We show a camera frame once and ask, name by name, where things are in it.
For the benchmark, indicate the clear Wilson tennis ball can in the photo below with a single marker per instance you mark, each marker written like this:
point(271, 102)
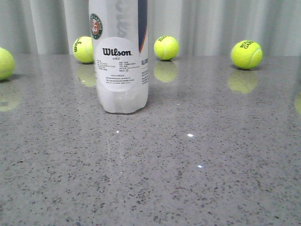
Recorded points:
point(119, 34)

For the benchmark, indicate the centre back tennis ball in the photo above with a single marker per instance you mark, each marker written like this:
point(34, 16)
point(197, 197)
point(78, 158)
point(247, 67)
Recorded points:
point(166, 47)

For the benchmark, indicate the tennis ball marked three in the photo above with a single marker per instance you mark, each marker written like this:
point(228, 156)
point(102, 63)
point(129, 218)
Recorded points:
point(83, 49)

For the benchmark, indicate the right Roland Garros tennis ball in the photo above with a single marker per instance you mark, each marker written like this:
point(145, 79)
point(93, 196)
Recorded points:
point(246, 54)

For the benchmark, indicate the far left tennis ball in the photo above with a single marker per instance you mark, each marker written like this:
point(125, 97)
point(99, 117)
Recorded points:
point(7, 64)

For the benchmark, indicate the grey pleated curtain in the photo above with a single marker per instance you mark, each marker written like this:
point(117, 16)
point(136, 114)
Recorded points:
point(202, 27)

